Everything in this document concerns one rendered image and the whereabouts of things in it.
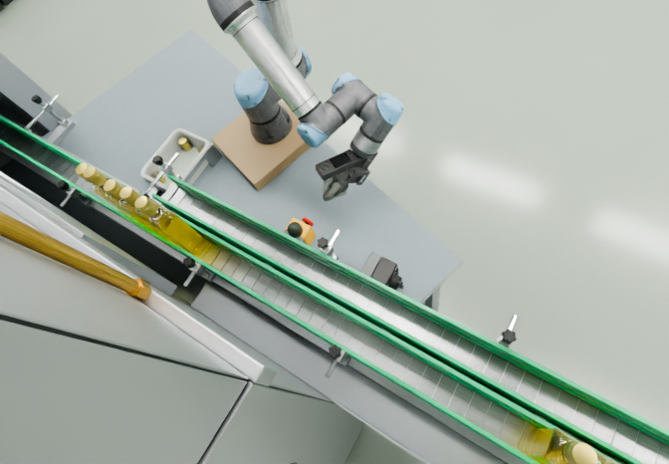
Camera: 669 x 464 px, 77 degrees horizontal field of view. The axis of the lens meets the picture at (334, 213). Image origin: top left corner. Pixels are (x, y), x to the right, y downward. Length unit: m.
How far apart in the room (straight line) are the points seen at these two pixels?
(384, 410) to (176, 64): 1.62
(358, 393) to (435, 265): 0.43
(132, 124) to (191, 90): 0.28
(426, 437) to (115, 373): 0.80
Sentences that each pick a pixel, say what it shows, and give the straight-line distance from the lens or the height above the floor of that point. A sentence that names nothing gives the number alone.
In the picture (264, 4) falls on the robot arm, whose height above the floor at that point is 1.27.
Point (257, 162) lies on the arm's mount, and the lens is 1.49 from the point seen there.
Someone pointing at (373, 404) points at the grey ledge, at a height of 0.88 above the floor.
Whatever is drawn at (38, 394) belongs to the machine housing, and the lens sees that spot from 0.34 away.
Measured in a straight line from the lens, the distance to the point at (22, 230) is 0.54.
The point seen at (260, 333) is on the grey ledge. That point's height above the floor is 0.88.
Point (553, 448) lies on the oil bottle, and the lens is 0.88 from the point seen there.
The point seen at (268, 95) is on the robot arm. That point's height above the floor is 0.98.
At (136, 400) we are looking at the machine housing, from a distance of 0.42.
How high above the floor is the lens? 1.94
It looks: 61 degrees down
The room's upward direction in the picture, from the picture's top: 24 degrees counter-clockwise
